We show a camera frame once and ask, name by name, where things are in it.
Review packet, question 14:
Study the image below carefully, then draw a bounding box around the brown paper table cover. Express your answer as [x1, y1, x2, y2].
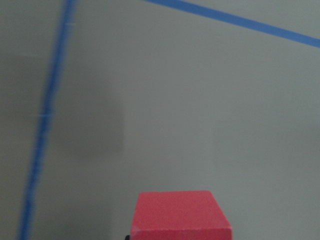
[0, 0, 320, 240]

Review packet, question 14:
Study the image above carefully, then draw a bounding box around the red block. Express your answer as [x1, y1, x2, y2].
[128, 190, 233, 240]

